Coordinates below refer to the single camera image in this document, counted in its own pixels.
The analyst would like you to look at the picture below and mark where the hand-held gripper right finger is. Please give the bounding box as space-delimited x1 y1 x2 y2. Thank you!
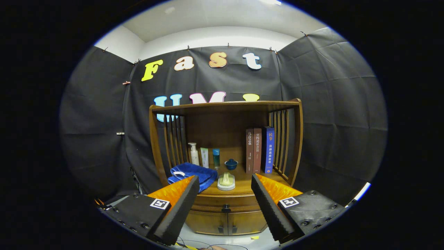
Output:
251 174 347 243

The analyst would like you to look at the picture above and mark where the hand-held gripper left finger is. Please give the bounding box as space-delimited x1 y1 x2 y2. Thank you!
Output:
99 175 200 245

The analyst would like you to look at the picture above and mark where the wooden drawer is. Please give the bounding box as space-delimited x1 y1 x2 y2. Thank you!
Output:
192 194 264 213

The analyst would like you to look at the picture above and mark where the green scrubbing brush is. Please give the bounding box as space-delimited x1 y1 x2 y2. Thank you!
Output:
217 172 236 191

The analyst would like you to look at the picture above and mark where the wooden cabinet door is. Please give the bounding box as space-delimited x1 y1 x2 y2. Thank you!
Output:
185 210 229 236
227 212 267 236

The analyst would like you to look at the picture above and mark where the wooden countertop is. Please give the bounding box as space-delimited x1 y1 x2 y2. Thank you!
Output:
166 163 290 197

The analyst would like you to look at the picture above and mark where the wooden cabinet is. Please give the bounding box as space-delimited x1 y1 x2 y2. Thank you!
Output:
149 98 304 236

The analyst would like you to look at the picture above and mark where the blue folded towel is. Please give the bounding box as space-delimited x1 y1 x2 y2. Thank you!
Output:
168 162 218 193

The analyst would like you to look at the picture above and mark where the white pump bottle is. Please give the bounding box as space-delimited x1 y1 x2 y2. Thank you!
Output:
188 143 200 166

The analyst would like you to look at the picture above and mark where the reddish brown book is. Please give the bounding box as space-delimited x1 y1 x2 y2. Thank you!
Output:
253 128 263 174

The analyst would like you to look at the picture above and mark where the blue book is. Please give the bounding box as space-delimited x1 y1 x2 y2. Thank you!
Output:
261 126 275 174

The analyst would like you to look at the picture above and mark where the dark brown book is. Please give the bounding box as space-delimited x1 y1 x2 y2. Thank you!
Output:
246 129 255 174

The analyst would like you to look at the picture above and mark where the black backdrop cloth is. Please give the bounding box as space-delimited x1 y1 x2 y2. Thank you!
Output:
59 27 388 207

